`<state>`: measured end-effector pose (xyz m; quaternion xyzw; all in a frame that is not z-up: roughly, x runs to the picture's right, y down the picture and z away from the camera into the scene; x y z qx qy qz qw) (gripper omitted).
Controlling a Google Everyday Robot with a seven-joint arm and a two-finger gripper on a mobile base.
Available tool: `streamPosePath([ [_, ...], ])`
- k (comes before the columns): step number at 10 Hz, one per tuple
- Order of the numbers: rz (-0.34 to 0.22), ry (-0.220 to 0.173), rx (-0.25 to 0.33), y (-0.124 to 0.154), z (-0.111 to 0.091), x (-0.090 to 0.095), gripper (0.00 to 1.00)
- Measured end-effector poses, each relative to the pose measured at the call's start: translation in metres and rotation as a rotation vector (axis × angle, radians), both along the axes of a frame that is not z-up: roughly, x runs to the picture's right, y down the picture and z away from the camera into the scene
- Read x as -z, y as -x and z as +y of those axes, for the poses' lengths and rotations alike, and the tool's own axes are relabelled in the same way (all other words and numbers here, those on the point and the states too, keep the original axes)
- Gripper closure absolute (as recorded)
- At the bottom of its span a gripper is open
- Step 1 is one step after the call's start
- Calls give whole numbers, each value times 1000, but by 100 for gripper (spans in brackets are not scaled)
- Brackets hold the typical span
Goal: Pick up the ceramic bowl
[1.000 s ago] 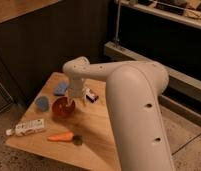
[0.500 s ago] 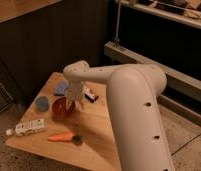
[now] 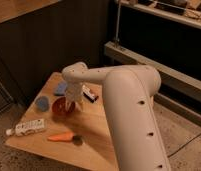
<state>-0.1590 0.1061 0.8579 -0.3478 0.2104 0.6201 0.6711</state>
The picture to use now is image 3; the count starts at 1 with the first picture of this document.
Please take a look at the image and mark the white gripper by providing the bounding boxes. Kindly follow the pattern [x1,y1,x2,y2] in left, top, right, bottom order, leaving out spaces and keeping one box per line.
[65,82,83,111]

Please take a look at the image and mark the red ceramic bowl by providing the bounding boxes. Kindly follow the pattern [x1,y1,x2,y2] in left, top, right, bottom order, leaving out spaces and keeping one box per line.
[52,97,75,115]

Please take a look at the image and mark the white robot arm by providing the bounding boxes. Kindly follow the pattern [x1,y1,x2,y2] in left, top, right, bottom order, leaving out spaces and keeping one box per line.
[62,62,171,171]

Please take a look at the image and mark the white red black packet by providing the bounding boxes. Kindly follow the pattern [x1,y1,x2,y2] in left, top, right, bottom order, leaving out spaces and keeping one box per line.
[83,85,98,103]

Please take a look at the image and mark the blue sponge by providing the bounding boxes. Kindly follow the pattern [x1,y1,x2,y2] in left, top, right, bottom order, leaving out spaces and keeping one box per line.
[54,82,67,96]

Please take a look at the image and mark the orange toy carrot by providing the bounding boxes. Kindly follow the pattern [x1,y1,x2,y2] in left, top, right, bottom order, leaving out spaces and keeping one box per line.
[48,132,83,144]

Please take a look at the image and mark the white toothpaste tube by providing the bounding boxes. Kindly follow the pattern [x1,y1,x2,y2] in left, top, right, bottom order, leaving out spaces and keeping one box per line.
[6,119,45,136]

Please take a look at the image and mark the dark wooden cabinet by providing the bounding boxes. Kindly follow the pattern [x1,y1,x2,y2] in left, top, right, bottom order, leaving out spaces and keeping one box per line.
[0,0,111,105]

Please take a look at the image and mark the metal shelf rack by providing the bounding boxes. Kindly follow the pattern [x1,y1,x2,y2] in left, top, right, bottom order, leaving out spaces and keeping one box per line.
[104,0,201,126]

